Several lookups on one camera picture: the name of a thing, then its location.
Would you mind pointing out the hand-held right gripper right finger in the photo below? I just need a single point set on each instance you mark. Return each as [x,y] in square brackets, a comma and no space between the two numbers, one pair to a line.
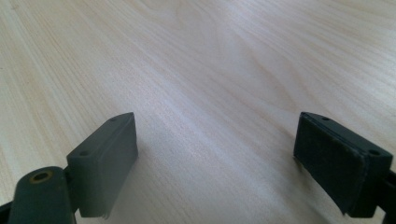
[336,161]

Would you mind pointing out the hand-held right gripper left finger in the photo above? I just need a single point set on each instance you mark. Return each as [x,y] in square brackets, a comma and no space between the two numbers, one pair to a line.
[101,165]

